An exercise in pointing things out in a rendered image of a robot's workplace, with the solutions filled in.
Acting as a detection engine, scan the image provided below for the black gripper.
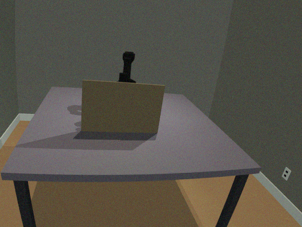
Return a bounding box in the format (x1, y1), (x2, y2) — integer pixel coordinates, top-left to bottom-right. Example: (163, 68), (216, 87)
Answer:
(125, 78), (136, 83)

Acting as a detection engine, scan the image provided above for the brown flat rectangular board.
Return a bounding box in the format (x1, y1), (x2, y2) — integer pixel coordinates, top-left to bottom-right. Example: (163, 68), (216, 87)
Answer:
(81, 80), (165, 133)

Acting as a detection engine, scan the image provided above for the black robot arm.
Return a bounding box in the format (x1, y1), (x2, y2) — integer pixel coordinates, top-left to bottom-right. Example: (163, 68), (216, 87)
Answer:
(117, 51), (135, 83)

